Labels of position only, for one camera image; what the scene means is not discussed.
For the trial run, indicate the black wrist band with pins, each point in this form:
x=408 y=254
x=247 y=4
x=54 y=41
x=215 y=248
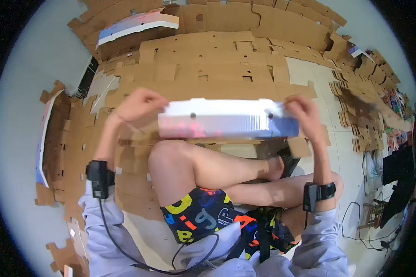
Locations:
x=317 y=194
x=99 y=178

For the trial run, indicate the person's right hand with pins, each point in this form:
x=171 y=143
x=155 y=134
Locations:
x=306 y=116

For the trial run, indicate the person's left fingers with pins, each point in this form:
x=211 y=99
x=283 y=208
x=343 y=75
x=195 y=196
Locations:
x=155 y=101

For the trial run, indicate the black bag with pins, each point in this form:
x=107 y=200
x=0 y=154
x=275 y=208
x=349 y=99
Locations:
x=398 y=180

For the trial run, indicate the pile of brown cardboard blanks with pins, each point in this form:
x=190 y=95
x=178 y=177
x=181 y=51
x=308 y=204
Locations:
x=263 y=20

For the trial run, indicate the person's legs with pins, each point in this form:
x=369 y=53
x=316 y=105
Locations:
x=190 y=173

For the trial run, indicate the row of stacked cardboard pieces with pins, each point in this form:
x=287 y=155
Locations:
x=367 y=93

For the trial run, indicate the pair of white shoes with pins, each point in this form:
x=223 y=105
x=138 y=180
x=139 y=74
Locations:
x=371 y=171

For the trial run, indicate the person's body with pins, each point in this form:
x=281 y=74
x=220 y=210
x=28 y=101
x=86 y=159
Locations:
x=228 y=256

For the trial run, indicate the person's left hand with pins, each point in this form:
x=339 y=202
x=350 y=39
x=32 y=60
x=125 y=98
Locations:
x=137 y=105

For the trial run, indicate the person's right fingers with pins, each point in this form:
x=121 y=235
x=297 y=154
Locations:
x=293 y=104

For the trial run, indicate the stack of flat brown cardboard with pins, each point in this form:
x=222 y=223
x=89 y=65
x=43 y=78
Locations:
x=208 y=65

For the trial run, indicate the white printed carton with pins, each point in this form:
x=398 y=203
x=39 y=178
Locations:
x=225 y=119

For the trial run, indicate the heap of brown cardboard sheets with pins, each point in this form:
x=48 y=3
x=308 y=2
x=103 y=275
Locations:
x=79 y=155

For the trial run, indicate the white printed carton box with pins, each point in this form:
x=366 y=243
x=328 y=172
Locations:
x=137 y=26
x=45 y=138

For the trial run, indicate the small wooden stool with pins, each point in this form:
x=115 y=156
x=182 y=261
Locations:
x=373 y=214

